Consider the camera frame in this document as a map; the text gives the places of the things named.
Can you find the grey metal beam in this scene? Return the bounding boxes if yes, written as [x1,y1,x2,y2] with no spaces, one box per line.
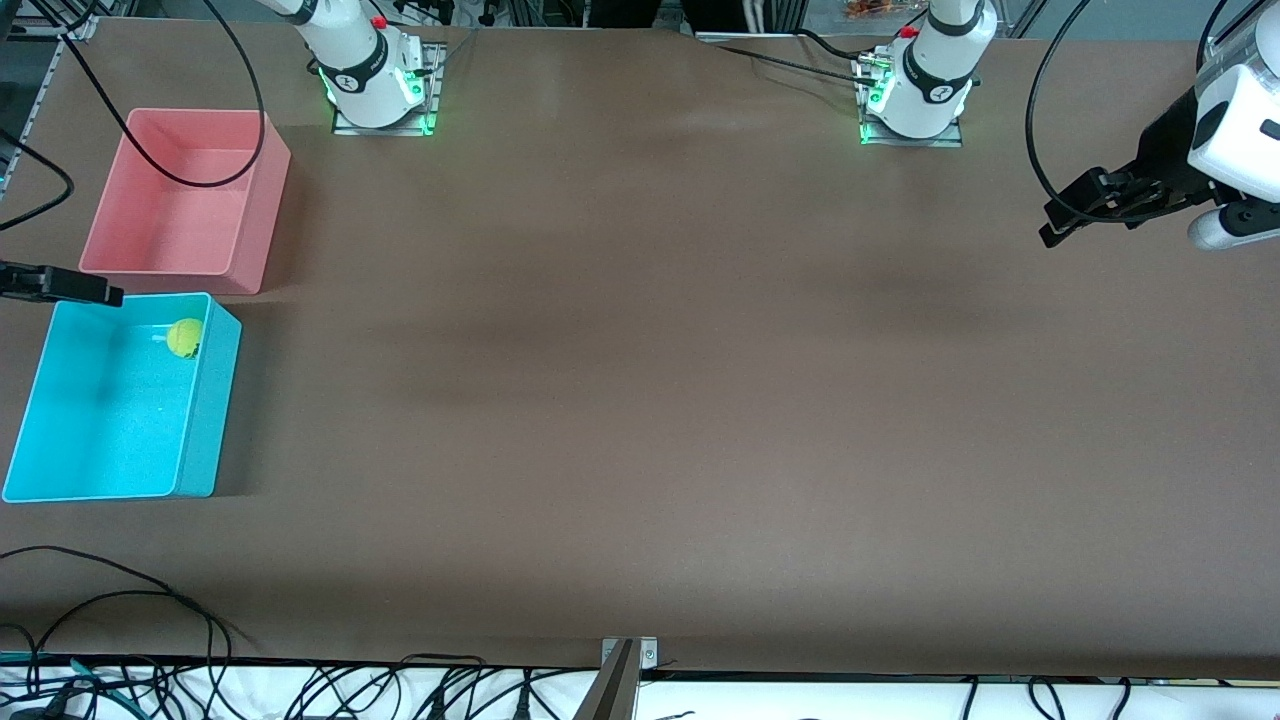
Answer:
[573,640,641,720]

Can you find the tangled black cable bundle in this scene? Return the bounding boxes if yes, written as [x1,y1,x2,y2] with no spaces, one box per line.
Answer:
[0,655,601,720]

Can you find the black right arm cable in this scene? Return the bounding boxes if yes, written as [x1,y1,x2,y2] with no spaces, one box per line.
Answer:
[0,0,267,233]

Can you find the teal cable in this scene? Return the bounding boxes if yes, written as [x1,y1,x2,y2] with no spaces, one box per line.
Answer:
[0,652,126,701]

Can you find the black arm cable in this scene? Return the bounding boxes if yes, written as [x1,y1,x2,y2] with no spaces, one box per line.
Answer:
[0,0,267,233]
[1025,0,1241,211]

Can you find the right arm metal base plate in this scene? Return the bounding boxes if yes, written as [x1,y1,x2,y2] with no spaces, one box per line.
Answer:
[332,40,441,136]

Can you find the black base power cable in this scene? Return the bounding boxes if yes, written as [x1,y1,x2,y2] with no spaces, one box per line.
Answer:
[715,28,886,91]

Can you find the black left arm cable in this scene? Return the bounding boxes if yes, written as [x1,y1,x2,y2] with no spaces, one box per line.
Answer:
[1025,0,1241,211]

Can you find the pink plastic bin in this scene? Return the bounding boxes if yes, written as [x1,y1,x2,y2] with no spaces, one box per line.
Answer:
[79,108,292,296]

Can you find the large table cover mat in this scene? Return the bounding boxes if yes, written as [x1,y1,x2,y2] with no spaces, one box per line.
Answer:
[0,15,1280,681]

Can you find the small metal table bracket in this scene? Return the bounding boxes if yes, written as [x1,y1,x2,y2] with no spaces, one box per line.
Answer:
[600,637,659,673]

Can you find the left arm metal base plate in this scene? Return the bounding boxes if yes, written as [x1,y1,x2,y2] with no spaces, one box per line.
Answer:
[860,50,963,148]

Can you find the aluminium frame profile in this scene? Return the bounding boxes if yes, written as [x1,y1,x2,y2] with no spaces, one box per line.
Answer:
[0,10,101,191]

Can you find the long looping black cable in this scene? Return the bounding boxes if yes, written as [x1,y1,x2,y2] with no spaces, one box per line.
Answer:
[0,545,236,666]

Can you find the blue plastic bin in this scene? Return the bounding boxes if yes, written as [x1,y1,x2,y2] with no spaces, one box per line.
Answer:
[2,292,243,503]

